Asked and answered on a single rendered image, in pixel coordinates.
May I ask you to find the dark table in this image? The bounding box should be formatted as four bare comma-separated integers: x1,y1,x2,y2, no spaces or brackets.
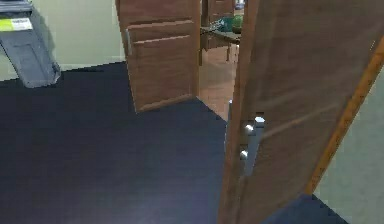
200,25,242,63

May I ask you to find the silver door handle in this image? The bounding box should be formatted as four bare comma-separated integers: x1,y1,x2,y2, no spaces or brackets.
239,115,267,178
124,28,134,56

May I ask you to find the brown wooden room door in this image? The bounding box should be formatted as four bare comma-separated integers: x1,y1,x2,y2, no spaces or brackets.
114,0,202,114
216,0,384,224

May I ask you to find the green house plant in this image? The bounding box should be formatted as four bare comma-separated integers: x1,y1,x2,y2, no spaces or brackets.
213,14,244,34

